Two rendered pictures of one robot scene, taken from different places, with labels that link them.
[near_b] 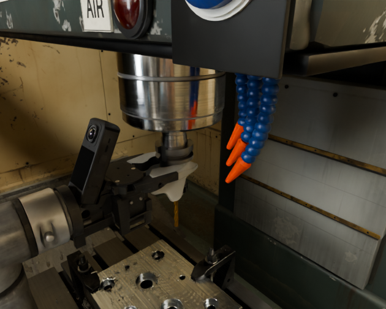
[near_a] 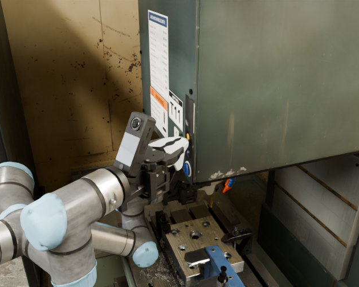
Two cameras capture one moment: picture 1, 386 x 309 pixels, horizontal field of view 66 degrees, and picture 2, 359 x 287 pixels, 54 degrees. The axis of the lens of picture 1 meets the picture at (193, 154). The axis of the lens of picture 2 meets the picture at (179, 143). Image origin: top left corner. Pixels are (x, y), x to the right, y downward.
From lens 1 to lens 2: 74 cm
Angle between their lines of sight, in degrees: 19
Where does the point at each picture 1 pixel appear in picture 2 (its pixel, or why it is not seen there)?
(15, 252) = (143, 201)
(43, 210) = not seen: hidden behind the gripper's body
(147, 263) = (198, 226)
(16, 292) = (141, 216)
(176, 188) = (210, 189)
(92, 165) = (174, 174)
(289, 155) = (305, 179)
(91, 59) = not seen: hidden behind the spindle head
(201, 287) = (225, 246)
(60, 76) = not seen: hidden behind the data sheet
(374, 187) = (345, 212)
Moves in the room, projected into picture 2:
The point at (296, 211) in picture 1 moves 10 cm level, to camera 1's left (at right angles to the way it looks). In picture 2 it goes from (306, 218) to (282, 213)
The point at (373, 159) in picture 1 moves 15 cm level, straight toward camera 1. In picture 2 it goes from (345, 194) to (318, 209)
